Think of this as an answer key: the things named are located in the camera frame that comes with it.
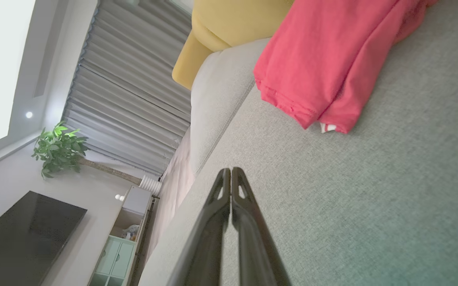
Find red jersey with white sleeves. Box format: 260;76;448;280
253;0;439;135

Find white TV cabinet mint drawers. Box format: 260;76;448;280
87;186;155;286

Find white ribbed plant pot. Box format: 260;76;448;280
139;175;163;196

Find small toy in cabinet shelf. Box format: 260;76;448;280
123;224;140;242

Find yellow sofa backrest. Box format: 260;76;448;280
172;0;294;90

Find small grey sofa seat cushion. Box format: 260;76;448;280
188;38;272;176

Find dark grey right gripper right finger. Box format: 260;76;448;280
232;167;292;286

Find large grey sofa seat cushion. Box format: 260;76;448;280
138;0;458;286

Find grey pleated curtain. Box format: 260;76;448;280
61;0;193;178

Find green potted plant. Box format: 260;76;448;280
31;121;143;186

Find black flat screen TV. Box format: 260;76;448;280
0;190;88;286

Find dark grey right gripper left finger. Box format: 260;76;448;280
167;168;232;286

